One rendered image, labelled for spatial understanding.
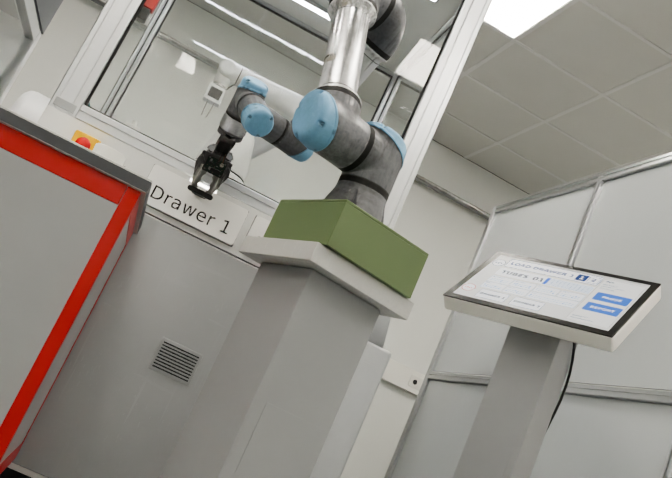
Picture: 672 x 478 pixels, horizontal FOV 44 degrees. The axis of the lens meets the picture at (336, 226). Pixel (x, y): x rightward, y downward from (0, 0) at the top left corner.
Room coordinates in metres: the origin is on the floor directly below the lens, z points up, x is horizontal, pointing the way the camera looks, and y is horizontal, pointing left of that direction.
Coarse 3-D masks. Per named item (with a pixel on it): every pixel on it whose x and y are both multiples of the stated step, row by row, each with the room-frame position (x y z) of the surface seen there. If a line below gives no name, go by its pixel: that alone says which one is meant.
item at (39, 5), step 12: (24, 0) 2.67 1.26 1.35; (36, 0) 2.77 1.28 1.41; (48, 0) 2.90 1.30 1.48; (60, 0) 3.05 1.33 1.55; (24, 12) 2.77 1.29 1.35; (36, 12) 2.87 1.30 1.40; (48, 12) 2.99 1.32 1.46; (36, 24) 2.94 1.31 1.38; (48, 24) 3.08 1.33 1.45; (36, 36) 3.03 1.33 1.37; (24, 48) 3.03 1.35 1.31; (24, 60) 3.06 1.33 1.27; (12, 72) 3.04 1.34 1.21; (12, 84) 3.09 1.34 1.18; (0, 96) 3.04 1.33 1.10
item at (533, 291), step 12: (492, 276) 2.41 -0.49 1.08; (492, 288) 2.36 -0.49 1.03; (504, 288) 2.34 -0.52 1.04; (516, 288) 2.33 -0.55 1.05; (528, 288) 2.32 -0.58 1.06; (540, 288) 2.30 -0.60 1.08; (552, 288) 2.29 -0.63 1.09; (540, 300) 2.25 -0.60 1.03; (552, 300) 2.24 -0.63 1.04; (564, 300) 2.22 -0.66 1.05; (576, 300) 2.21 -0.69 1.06
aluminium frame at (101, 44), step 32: (128, 0) 2.22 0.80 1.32; (480, 0) 2.38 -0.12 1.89; (96, 32) 2.22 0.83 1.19; (448, 32) 2.38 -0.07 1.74; (96, 64) 2.22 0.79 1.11; (448, 64) 2.38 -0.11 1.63; (64, 96) 2.21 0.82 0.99; (448, 96) 2.38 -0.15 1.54; (96, 128) 2.23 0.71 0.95; (128, 128) 2.24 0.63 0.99; (416, 128) 2.38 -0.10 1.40; (160, 160) 2.27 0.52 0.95; (192, 160) 2.28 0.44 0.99; (416, 160) 2.39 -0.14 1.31; (224, 192) 2.30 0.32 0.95; (256, 192) 2.31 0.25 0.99
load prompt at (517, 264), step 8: (512, 264) 2.45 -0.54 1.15; (520, 264) 2.44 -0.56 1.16; (528, 264) 2.43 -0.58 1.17; (536, 264) 2.42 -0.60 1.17; (536, 272) 2.38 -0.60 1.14; (544, 272) 2.37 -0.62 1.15; (552, 272) 2.36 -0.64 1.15; (560, 272) 2.35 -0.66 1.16; (568, 272) 2.34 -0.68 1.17; (576, 272) 2.33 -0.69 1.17; (576, 280) 2.30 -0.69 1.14; (584, 280) 2.29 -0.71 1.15; (592, 280) 2.28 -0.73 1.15; (600, 280) 2.27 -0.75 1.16
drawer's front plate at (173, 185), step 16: (160, 176) 2.25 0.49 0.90; (176, 176) 2.26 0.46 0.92; (160, 192) 2.26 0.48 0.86; (176, 192) 2.26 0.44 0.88; (160, 208) 2.26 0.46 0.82; (192, 208) 2.27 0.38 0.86; (208, 208) 2.28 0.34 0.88; (224, 208) 2.29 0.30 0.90; (240, 208) 2.29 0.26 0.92; (192, 224) 2.28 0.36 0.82; (208, 224) 2.28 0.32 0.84; (224, 224) 2.29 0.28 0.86; (240, 224) 2.30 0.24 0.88; (224, 240) 2.29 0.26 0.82
